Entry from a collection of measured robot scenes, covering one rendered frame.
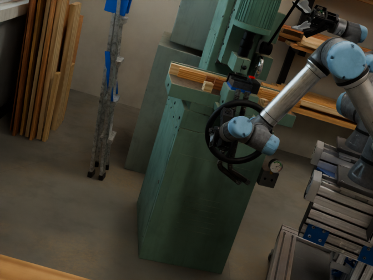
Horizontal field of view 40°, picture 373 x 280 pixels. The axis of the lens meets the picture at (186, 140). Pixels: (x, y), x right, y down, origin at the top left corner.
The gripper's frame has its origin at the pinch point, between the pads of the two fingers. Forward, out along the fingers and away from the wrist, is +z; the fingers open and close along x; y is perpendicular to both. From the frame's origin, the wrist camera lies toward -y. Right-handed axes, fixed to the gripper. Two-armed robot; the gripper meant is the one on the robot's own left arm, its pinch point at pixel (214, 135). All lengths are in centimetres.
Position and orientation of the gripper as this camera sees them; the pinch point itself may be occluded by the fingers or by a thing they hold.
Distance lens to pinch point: 212.2
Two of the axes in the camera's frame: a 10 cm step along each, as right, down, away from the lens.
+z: -2.3, 1.4, 9.6
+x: 9.5, 2.3, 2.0
